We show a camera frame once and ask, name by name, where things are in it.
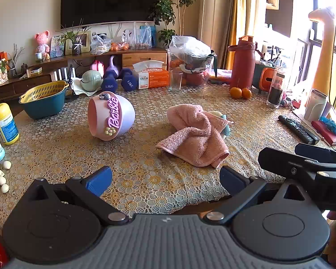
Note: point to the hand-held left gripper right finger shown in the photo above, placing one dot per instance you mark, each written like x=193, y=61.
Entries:
x=233, y=181

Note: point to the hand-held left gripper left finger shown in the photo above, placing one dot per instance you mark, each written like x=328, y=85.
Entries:
x=98, y=181

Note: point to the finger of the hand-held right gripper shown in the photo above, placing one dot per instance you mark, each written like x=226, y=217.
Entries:
x=285, y=163
x=316, y=150

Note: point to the green and cream sock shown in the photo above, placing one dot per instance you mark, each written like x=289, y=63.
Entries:
x=223, y=123

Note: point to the pink fluffy towel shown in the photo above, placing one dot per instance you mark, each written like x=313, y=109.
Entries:
x=193, y=137

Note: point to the pink plastic bucket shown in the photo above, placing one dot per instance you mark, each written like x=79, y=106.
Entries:
x=120, y=112

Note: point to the red notebook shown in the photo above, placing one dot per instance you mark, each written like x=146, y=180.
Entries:
x=329, y=137

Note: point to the black remote control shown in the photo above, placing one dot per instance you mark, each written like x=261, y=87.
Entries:
x=298, y=129

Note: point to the blue crumpled wrapper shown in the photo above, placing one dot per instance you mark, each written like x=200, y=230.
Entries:
x=330, y=124

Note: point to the white tumbler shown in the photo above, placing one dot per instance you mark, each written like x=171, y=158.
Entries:
x=315, y=105

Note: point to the glass bottle with dark liquid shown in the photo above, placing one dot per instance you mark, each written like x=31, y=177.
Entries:
x=275, y=89

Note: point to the orange fruit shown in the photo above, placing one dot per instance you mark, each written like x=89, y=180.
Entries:
x=246, y=93
x=236, y=92

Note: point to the green storage box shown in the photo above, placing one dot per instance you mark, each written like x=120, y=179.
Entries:
x=257, y=72

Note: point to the teal basin with yellow colander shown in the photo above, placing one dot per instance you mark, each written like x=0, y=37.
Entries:
x=43, y=103

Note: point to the white cloth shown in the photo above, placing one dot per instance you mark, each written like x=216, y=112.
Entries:
x=78, y=87

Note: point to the cluster of garlic cloves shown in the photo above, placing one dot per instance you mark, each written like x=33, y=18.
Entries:
x=1, y=180

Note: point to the blue dumbbell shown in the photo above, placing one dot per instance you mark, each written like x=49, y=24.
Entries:
x=128, y=80
x=109, y=82

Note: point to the red water bottle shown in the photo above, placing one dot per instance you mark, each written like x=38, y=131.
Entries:
x=243, y=64

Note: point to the yellow lid bottle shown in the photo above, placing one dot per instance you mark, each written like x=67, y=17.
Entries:
x=6, y=126

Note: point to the pink small bag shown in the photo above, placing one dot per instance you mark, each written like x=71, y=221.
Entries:
x=97, y=66

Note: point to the clear drinking glass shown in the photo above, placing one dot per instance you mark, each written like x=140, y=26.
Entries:
x=175, y=81

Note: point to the purple swan shaped kettlebell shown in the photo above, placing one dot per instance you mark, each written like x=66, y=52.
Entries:
x=112, y=67

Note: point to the orange and white tissue box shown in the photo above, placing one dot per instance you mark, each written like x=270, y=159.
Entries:
x=154, y=78

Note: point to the wooden television cabinet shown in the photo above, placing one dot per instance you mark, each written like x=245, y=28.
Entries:
x=30, y=81

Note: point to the clear container with plastic bag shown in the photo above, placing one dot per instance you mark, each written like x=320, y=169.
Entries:
x=191, y=61

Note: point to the small plant in dark vase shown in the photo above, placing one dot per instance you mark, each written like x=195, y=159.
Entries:
x=76, y=47

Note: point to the clear plastic bag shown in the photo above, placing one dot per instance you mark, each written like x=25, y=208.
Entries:
x=100, y=44
x=138, y=37

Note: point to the pile of oranges on cabinet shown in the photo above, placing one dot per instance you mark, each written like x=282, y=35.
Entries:
x=119, y=46

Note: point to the illustrated picture card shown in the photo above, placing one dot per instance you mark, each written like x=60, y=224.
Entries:
x=57, y=47

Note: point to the printed gift bag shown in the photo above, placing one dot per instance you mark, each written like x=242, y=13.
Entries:
x=1, y=72

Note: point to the dried branches in vase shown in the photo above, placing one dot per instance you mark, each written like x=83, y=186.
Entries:
x=15, y=61

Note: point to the pink bear figurine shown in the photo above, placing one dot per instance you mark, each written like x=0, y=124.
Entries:
x=42, y=42

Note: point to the yellow curtain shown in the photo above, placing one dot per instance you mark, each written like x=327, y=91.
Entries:
x=238, y=19

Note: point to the white standing air conditioner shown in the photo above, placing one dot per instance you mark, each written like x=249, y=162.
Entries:
x=212, y=14

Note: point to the black television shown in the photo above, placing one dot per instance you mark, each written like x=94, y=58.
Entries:
x=109, y=0

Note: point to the tall green potted tree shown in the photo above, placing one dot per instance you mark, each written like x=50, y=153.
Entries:
x=173, y=8

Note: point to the cream photo frame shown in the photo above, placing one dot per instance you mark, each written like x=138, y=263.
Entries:
x=84, y=40

